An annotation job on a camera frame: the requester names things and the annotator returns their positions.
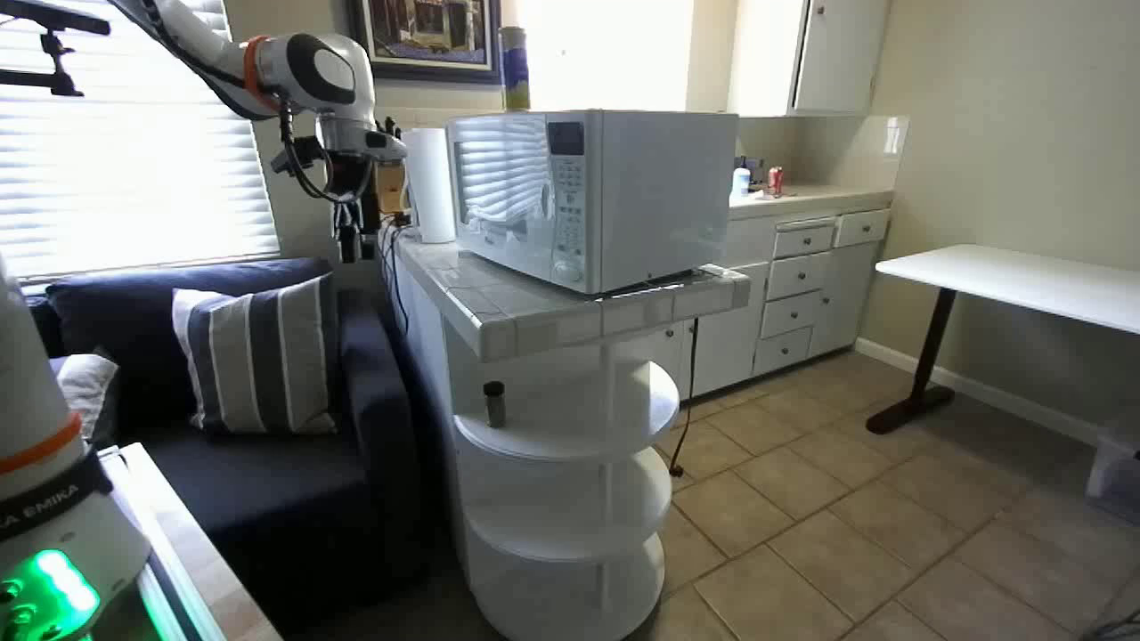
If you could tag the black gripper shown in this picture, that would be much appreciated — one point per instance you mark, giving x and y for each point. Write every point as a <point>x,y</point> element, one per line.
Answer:
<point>353,207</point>

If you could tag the yellow and blue can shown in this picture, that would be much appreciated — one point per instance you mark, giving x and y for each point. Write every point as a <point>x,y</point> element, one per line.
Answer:
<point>513,70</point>

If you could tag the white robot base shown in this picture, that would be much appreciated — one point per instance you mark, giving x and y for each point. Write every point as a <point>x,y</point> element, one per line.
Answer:
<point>65,545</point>

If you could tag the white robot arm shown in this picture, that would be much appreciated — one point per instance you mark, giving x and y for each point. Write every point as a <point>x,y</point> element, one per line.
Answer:
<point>315,87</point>

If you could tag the white microwave oven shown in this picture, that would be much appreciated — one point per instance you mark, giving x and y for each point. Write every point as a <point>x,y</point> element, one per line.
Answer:
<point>592,202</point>

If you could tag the small dark bottle on shelf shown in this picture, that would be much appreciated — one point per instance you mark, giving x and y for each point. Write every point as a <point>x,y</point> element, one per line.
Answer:
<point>495,403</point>

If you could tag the white tiled counter shelf unit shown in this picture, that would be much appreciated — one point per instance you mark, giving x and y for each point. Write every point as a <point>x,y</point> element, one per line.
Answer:
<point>559,512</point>

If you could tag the white paper towel roll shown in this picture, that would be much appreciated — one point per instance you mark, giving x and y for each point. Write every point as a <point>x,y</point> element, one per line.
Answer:
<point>429,182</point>

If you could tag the window blinds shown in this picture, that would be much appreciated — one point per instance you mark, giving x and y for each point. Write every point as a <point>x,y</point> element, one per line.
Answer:
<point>143,164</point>

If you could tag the striped grey white pillow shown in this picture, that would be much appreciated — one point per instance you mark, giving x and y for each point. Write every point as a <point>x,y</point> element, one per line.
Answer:
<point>263,362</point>

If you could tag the dark blue sofa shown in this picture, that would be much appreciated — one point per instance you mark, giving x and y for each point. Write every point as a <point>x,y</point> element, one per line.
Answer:
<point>309,525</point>

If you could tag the white kitchen drawer cabinet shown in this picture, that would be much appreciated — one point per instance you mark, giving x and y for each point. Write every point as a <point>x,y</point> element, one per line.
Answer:
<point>810,261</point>

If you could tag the white desk black legs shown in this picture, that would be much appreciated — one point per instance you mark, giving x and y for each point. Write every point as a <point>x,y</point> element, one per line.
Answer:
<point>1048,285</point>

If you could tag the framed wall picture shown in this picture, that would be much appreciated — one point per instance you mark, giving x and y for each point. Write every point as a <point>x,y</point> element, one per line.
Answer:
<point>429,39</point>

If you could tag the black camera tripod mount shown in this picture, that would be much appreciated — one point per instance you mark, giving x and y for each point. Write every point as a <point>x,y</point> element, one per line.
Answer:
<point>51,27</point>

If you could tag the white upper wall cabinet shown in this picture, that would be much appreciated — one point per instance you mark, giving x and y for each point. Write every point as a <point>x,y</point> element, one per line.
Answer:
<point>808,60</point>

